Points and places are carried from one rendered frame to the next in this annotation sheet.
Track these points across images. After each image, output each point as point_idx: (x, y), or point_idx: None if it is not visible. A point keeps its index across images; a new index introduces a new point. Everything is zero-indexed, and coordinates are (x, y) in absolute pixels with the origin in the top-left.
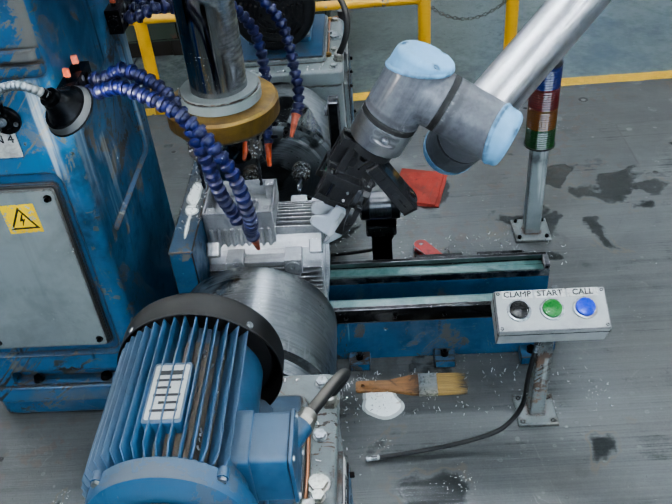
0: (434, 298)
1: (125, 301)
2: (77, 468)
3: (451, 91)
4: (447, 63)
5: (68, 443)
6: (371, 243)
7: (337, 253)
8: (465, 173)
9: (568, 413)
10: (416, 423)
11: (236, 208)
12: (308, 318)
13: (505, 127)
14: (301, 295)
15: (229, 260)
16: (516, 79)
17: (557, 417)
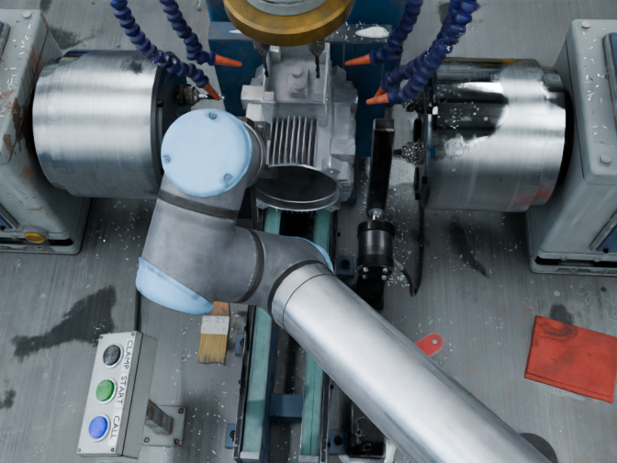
0: (267, 319)
1: (210, 16)
2: (180, 59)
3: (164, 194)
4: (188, 179)
5: (206, 48)
6: (450, 287)
7: (420, 245)
8: (612, 429)
9: (154, 459)
10: (172, 310)
11: (193, 48)
12: (101, 142)
13: (140, 276)
14: (125, 133)
15: (246, 88)
16: (310, 333)
17: (149, 445)
